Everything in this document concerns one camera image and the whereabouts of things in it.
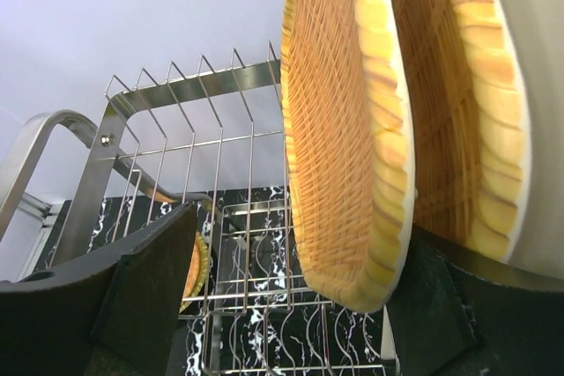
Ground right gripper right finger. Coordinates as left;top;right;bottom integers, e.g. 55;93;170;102
387;226;563;375

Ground green-rimmed woven bamboo plate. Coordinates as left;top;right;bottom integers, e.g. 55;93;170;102
177;230;212;312

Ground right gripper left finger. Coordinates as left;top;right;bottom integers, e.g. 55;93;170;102
1;203;197;375

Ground steel two-tier dish rack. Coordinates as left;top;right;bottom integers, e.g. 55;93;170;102
1;52;398;375

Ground large orange woven tray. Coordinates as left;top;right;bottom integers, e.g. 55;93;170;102
280;0;415;313

